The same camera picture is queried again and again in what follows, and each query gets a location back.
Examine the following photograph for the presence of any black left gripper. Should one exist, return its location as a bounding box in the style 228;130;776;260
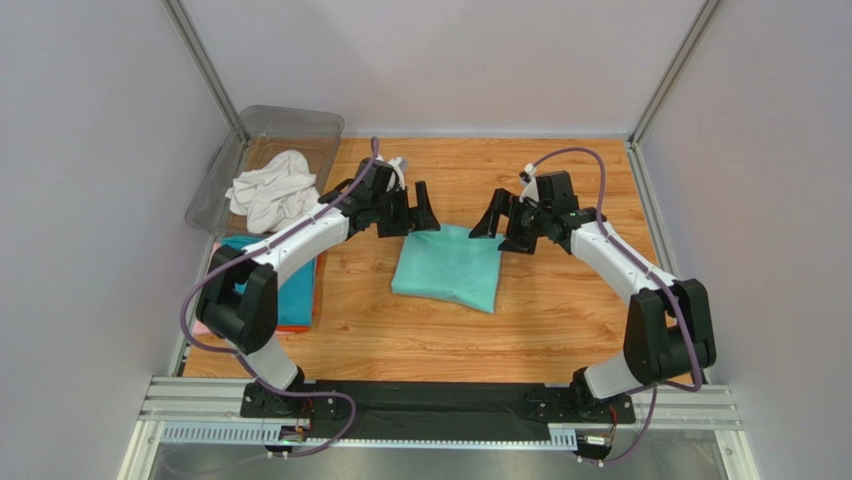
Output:
371;180;440;237

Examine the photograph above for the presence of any teal green t shirt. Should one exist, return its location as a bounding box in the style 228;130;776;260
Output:
391;224;504;314

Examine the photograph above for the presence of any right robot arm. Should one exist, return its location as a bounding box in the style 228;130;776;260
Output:
469;171;717;418

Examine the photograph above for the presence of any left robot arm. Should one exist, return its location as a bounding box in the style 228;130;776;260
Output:
188;157;441;418

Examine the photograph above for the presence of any crumpled white t shirt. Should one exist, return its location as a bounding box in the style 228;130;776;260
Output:
225;150;319;234

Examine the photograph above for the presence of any folded dark teal t shirt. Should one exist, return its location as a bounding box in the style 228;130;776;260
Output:
216;235;319;332

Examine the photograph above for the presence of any clear plastic bin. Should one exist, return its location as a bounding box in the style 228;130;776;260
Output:
185;105;345;236

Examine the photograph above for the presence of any folded pink t shirt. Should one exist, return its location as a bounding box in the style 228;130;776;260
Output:
190;239;221;337

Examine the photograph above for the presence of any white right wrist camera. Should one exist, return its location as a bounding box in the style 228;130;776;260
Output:
519;163;539;202

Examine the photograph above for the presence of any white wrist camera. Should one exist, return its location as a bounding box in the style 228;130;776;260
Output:
519;163;539;202
385;157;408;192

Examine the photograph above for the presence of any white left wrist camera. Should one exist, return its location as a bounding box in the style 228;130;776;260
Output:
385;157;408;192

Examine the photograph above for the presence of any right aluminium frame post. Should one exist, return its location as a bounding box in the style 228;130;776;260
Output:
629;0;724;150

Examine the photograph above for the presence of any aluminium frame post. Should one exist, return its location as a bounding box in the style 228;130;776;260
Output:
629;0;724;150
161;0;239;128

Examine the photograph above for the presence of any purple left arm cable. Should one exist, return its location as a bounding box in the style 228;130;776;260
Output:
180;136;381;461

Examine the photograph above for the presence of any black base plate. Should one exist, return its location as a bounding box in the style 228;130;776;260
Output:
240;380;636;440

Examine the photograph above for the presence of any aluminium front rail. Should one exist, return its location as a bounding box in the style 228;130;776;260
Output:
139;378;742;450

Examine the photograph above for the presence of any white slotted cable duct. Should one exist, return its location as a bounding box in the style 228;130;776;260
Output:
160;422;579;451

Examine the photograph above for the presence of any left aluminium frame post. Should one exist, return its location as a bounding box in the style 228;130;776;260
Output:
161;0;239;128

